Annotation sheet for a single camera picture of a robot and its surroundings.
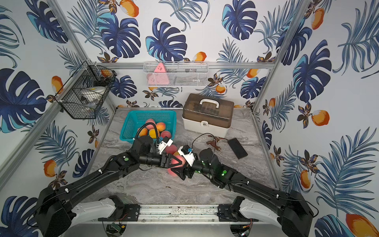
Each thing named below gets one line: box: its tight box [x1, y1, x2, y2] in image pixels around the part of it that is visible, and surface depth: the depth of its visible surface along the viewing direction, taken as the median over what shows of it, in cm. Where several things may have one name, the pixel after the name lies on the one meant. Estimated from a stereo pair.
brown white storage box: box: [182, 93, 235, 138], surface depth 97 cm
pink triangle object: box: [147, 62, 170, 85], surface depth 92 cm
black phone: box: [227, 137, 249, 160], surface depth 99 cm
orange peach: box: [138, 127, 148, 137], surface depth 101 cm
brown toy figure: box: [206, 136, 222, 151], surface depth 102 cm
